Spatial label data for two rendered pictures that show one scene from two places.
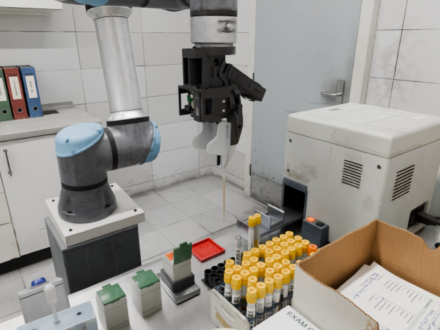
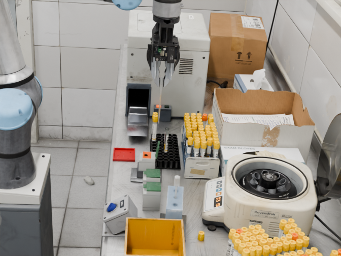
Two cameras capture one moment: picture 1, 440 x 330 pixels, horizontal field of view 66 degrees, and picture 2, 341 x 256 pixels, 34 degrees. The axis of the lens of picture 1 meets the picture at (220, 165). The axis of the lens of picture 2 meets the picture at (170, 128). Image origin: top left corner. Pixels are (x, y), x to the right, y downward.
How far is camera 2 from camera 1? 1.30 m
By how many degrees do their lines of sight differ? 52
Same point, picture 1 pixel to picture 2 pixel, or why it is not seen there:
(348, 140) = (181, 45)
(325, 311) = (243, 135)
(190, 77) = (166, 38)
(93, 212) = (34, 169)
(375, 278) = (227, 119)
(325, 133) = not seen: hidden behind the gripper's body
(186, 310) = (169, 182)
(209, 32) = (177, 11)
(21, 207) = not seen: outside the picture
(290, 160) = (133, 69)
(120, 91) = (16, 52)
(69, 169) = (20, 137)
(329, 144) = not seen: hidden behind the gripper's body
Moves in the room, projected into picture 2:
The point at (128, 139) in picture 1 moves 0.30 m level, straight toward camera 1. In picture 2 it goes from (34, 94) to (135, 116)
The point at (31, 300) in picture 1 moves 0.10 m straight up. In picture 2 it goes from (130, 210) to (131, 177)
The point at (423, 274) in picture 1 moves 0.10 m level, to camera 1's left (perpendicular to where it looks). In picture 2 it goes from (241, 107) to (227, 117)
